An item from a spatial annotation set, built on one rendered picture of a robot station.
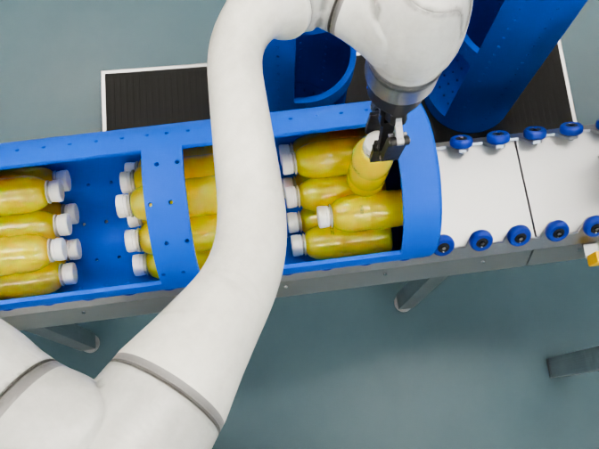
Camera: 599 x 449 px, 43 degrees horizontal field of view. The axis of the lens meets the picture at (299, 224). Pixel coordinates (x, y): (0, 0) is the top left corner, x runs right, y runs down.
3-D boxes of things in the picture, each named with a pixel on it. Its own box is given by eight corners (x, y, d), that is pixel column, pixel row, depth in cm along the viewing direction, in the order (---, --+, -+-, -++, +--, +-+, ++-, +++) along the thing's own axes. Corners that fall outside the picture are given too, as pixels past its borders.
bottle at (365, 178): (367, 154, 132) (379, 118, 116) (391, 183, 131) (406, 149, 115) (338, 176, 131) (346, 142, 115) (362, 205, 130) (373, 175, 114)
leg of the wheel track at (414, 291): (414, 311, 238) (457, 271, 177) (395, 313, 238) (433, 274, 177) (410, 292, 239) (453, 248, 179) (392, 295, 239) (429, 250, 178)
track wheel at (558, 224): (572, 223, 143) (568, 217, 145) (549, 226, 143) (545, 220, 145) (569, 241, 146) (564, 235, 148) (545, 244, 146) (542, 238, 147)
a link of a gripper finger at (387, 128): (408, 96, 98) (410, 105, 97) (398, 143, 108) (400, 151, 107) (378, 99, 98) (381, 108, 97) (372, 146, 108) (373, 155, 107)
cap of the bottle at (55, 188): (46, 186, 129) (57, 185, 129) (50, 176, 132) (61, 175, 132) (52, 207, 131) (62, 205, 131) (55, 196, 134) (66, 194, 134)
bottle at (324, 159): (376, 131, 137) (287, 142, 136) (383, 135, 130) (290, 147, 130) (380, 167, 138) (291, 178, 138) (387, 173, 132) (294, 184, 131)
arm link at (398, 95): (438, 12, 88) (430, 37, 94) (362, 20, 87) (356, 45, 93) (453, 83, 86) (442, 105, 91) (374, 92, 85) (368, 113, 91)
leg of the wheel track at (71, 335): (100, 351, 233) (36, 325, 172) (81, 354, 232) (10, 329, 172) (99, 332, 234) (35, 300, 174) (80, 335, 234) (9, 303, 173)
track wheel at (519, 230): (534, 228, 143) (529, 222, 144) (511, 231, 143) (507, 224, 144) (530, 247, 146) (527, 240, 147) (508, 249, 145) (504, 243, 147)
